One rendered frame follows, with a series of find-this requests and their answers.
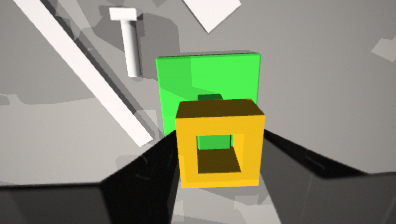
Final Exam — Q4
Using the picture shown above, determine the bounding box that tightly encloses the white flat bar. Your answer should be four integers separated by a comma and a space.
14, 0, 155, 146

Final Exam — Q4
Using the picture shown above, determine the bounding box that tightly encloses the white square plate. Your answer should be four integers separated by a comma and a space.
184, 0, 241, 33

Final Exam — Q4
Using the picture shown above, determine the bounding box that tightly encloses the yellow square nut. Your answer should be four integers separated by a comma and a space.
175, 98, 265, 188

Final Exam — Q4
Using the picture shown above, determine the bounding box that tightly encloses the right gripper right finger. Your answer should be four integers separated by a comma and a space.
260, 129, 396, 224

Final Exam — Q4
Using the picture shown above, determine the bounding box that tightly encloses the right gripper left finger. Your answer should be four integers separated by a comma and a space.
0, 130, 180, 224

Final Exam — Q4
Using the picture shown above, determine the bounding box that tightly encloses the green flat plate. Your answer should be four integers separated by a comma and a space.
156, 53, 261, 150

